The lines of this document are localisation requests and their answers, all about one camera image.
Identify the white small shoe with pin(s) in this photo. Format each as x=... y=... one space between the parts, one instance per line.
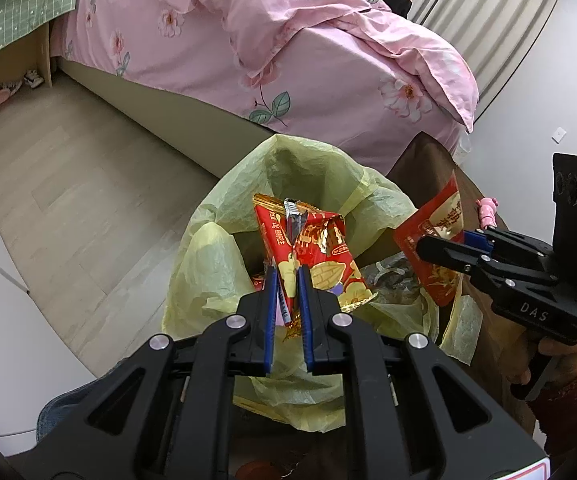
x=33 y=79

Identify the red gold snack packet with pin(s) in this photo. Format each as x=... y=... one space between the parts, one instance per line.
x=328 y=270

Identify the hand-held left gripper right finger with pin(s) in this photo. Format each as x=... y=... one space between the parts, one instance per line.
x=304 y=310

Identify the pink panda snack packet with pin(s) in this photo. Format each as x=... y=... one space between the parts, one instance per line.
x=486 y=210

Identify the person's right forearm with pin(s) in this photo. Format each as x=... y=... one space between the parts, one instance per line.
x=573 y=410

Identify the person's right hand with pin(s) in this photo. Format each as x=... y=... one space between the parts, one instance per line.
x=563 y=360

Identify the yellow plastic trash bag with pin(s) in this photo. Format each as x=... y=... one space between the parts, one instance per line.
x=208 y=270

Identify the red sauce packet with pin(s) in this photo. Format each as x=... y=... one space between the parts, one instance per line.
x=433 y=220

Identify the silver blue stick wrapper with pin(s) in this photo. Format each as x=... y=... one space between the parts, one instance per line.
x=293 y=220

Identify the person's jeans leg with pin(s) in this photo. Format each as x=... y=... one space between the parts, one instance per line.
x=68 y=410

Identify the white wardrobe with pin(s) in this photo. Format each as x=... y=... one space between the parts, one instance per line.
x=13 y=310

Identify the pink floral duvet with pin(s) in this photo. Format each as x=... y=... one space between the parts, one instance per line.
x=268 y=35

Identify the beige bed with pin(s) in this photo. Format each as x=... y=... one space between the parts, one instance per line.
x=168 y=110

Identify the white wall socket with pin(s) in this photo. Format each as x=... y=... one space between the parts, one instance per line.
x=559 y=134

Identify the clear plastic wrapper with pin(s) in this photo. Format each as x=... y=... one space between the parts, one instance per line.
x=393 y=280

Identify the striped white curtain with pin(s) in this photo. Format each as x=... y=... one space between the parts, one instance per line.
x=478 y=20

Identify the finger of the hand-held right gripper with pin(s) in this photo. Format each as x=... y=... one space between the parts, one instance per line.
x=443 y=252
x=474 y=238

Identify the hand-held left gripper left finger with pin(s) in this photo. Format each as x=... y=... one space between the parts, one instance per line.
x=271 y=310

